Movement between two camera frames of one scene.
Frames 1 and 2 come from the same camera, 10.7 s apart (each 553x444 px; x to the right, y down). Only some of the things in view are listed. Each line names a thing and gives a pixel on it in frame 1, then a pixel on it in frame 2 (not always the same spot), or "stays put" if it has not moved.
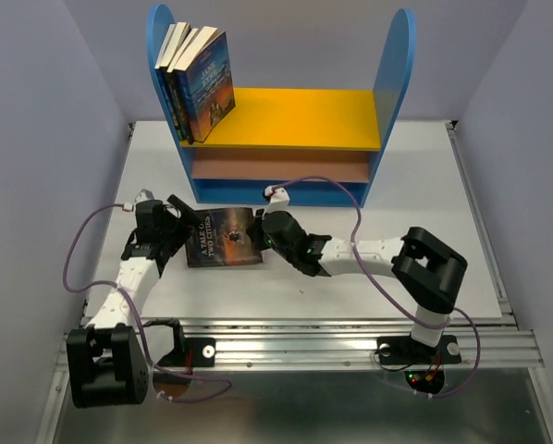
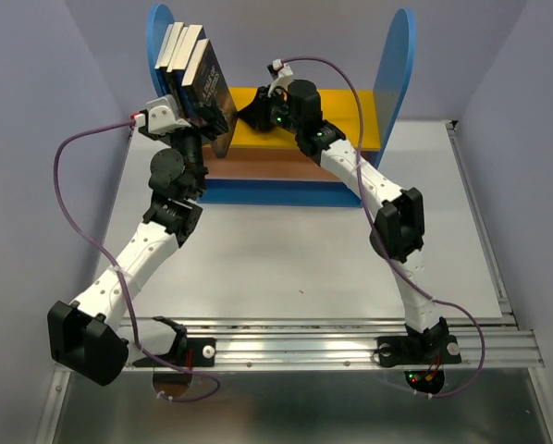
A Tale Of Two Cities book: x=221 y=239 to x=206 y=84
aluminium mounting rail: x=349 y=343 stays put
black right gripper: x=257 y=229 to x=254 y=113
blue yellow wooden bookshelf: x=320 y=145 stays put
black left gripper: x=188 y=218 to x=215 y=126
